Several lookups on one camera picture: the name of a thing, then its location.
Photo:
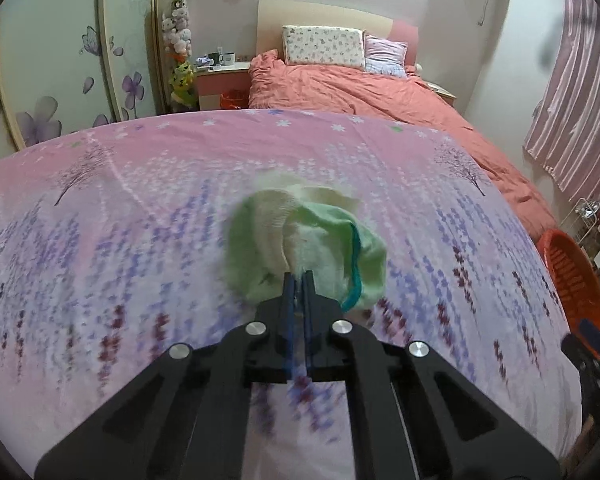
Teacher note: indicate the pink striped pillow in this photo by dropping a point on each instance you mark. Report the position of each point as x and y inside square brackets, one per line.
[385, 57]

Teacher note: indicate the white wire rack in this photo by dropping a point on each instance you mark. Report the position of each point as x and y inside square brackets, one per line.
[581, 220]

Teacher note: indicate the pink floral tablecloth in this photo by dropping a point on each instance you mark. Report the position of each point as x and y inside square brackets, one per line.
[118, 241]

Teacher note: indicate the small orange bin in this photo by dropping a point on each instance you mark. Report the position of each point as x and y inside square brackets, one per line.
[234, 100]

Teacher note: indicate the glass sliding wardrobe door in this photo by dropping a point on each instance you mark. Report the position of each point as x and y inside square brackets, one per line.
[68, 65]

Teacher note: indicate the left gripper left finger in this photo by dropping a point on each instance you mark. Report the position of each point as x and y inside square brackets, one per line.
[184, 416]

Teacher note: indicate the light green cloth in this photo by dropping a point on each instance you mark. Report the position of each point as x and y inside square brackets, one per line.
[287, 224]

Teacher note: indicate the beige pink headboard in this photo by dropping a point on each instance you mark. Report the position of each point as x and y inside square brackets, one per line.
[274, 14]

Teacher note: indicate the orange plastic laundry basket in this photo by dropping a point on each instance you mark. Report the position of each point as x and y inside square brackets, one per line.
[575, 281]

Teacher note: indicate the pink bedside table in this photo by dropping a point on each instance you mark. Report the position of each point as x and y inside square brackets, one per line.
[212, 83]

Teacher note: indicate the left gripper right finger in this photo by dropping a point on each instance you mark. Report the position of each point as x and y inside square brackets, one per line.
[413, 415]

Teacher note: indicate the pink striped curtain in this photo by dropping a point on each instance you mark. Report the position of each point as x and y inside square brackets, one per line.
[564, 138]

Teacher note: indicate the white floral pillow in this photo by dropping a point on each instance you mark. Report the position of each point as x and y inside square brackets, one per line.
[324, 45]

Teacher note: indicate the far bedside table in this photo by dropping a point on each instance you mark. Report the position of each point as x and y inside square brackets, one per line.
[444, 94]

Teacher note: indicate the hanging plush toys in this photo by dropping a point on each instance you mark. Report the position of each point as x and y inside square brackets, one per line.
[177, 45]

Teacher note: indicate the salmon pink duvet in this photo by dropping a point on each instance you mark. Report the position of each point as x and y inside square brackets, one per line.
[347, 90]

